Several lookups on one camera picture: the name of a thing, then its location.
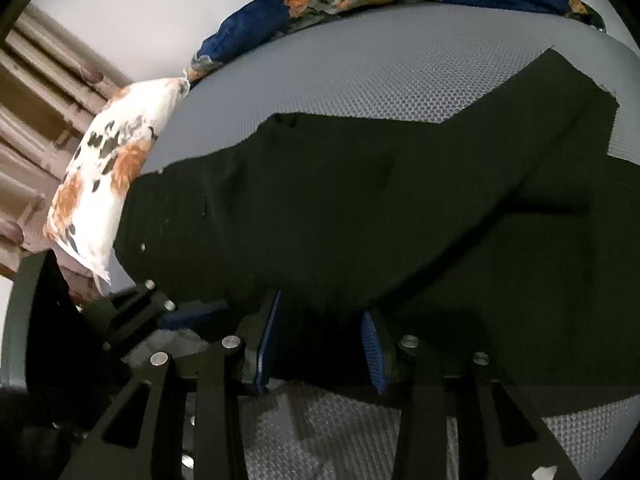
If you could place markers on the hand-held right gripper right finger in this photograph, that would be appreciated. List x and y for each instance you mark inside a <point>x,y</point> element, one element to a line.
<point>372,350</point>

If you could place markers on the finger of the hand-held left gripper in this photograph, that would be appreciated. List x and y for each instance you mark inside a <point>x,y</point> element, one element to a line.
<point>195,315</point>

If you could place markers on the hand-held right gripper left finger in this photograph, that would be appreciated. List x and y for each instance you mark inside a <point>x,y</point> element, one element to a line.
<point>267,345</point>

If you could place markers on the black pants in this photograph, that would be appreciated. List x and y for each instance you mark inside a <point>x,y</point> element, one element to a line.
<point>325,200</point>

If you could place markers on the white orange floral pillow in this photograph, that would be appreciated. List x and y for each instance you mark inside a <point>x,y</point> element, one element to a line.
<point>100,185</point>

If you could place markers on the brown ribbed headboard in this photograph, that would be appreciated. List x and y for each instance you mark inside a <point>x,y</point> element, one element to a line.
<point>30,110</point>

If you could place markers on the grey mesh mattress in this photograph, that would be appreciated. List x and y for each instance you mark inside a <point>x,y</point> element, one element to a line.
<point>375,75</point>

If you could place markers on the blue floral blanket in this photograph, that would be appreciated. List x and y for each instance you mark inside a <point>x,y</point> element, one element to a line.
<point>235,30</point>

